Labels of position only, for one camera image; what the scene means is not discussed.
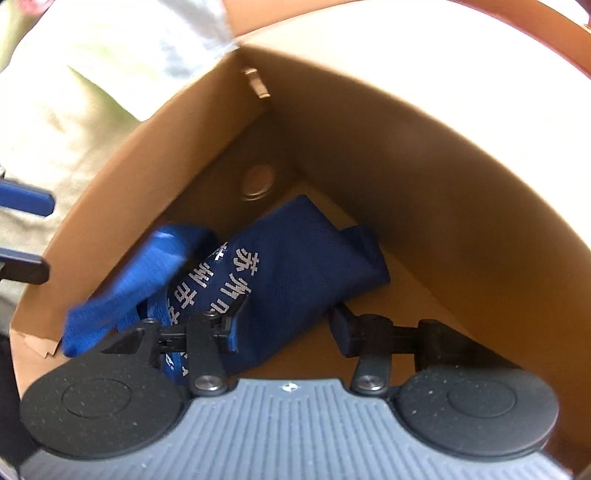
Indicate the blue shopping bag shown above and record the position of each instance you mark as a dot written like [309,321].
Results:
[286,277]

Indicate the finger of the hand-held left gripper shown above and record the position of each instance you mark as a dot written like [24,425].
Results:
[27,198]
[25,267]

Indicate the brown cardboard box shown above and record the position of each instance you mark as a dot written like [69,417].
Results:
[415,161]

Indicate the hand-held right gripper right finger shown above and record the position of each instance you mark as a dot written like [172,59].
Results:
[339,332]

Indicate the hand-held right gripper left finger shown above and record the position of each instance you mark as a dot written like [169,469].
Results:
[233,334]

